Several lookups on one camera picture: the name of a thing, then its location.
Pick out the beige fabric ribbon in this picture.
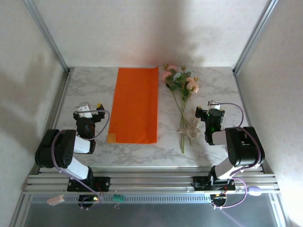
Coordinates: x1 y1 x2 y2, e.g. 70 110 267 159
177 118 201 139

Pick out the peach fake flower stem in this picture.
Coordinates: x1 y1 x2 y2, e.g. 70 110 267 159
179 76 200 148

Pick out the orange wrapping paper sheet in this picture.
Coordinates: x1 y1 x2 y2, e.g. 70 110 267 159
106 66 159 144

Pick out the pink fake flower stem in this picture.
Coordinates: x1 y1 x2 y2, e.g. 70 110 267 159
162 64 192 145

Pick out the black controller board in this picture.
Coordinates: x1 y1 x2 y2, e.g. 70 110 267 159
78 194 100 210
210 193 227 209

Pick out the small pink block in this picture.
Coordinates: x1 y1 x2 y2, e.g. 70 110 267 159
46 194 65 206

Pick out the grey metal panel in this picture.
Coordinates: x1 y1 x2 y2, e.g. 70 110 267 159
10 202 288 227

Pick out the aluminium side rail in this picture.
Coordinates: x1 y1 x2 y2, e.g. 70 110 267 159
35 68 73 175
233 70 273 175

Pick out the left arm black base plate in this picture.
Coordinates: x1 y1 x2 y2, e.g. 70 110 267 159
67 176 111 192

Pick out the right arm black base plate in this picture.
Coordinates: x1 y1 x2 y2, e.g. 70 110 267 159
192 176 237 192

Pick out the lavender oval cable adapter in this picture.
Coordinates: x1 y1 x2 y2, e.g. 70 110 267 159
247 185 262 196

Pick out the aluminium mounting rail frame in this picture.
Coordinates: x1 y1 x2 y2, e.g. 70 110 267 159
22 165 280 195

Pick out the aluminium upright post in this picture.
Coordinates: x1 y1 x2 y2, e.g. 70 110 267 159
233 0 279 74
22 0 71 73

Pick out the slotted grey cable duct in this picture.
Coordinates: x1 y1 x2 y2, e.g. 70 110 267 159
30 193 211 204

